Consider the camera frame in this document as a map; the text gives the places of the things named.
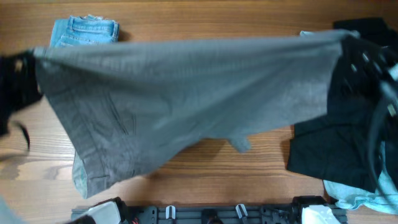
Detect folded blue denim jeans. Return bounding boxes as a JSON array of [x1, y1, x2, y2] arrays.
[[50, 15, 119, 47]]

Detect black garment under pile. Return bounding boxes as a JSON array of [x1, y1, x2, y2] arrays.
[[286, 35, 398, 194]]

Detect grey cotton shorts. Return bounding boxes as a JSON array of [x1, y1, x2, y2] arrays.
[[34, 30, 353, 198]]

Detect black garment at corner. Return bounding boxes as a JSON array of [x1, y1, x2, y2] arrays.
[[333, 17, 397, 50]]

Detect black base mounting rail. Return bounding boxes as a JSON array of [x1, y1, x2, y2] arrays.
[[70, 203, 348, 224]]

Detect light blue garment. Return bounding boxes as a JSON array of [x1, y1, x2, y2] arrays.
[[299, 30, 398, 215]]

